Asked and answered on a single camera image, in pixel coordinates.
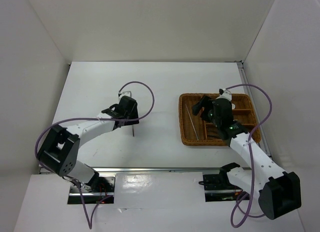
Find long silver chopstick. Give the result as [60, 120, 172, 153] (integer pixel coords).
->
[185, 104, 199, 141]

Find black knife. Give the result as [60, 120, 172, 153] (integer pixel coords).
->
[207, 135, 220, 139]

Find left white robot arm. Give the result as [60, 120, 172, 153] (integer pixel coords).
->
[37, 96, 139, 192]

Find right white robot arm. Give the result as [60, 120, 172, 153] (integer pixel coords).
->
[192, 95, 302, 220]

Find brown wicker divided tray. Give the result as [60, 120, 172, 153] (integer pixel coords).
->
[178, 93, 258, 147]

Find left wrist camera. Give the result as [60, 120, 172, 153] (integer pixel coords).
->
[118, 91, 132, 99]

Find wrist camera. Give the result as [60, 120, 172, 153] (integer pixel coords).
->
[118, 91, 132, 99]
[217, 89, 232, 101]

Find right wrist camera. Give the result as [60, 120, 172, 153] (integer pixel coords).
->
[217, 89, 232, 101]

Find aluminium rail right side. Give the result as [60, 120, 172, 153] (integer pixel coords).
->
[236, 61, 272, 158]

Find aluminium rail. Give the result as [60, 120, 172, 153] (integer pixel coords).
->
[94, 167, 220, 174]
[236, 61, 272, 158]

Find aluminium rail front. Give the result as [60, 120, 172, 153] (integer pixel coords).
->
[94, 167, 220, 174]

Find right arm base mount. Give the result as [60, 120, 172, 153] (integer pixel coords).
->
[198, 163, 244, 202]

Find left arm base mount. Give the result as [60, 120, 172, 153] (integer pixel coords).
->
[67, 174, 116, 205]

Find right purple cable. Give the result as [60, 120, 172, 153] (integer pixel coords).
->
[224, 83, 273, 228]

